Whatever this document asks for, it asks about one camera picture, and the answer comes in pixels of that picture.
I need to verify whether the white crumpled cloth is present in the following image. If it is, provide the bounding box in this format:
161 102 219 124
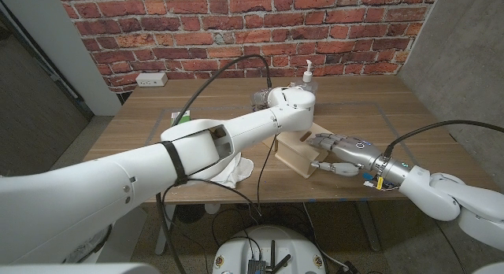
212 155 255 189

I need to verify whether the green and white card packet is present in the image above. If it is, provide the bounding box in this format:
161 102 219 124
171 110 191 126

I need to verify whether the grey table leg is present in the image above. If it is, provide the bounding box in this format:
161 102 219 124
354 201 382 253

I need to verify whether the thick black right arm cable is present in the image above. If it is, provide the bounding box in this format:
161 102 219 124
384 120 504 159

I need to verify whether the clear hand sanitizer pump bottle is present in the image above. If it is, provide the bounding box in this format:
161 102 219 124
289 59 319 94

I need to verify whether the white power strip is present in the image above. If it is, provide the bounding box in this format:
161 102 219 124
135 72 169 88

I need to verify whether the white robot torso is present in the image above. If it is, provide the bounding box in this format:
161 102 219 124
0 262 161 274

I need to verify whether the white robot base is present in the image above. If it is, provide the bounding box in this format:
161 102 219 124
211 225 327 274

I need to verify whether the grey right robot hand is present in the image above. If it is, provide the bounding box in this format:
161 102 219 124
306 132 389 180

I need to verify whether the brick wall print backdrop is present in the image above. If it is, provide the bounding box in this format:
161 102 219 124
56 0 441 94

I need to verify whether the white table leg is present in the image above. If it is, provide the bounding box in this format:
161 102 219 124
154 204 177 256

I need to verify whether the grey radio module with antennas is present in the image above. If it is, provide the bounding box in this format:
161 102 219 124
246 239 292 274

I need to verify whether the wooden box with slot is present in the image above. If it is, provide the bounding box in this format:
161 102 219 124
274 122 334 180

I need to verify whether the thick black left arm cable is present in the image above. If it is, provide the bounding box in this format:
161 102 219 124
155 54 273 274

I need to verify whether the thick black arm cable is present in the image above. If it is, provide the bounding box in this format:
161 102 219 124
384 120 504 159
155 54 273 274

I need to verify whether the thin black left wrist cable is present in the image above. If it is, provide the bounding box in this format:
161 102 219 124
161 134 279 216

